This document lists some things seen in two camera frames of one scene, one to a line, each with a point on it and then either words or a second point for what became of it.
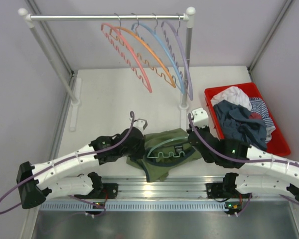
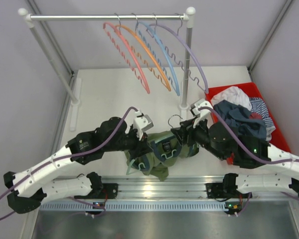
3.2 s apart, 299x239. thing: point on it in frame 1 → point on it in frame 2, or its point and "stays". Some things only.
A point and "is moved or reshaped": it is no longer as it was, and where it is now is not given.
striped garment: (258, 106) stays
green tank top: (163, 150) is moved or reshaped
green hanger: (147, 157) → (157, 141)
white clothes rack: (189, 18) stays
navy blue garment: (236, 124) stays
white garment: (235, 95) stays
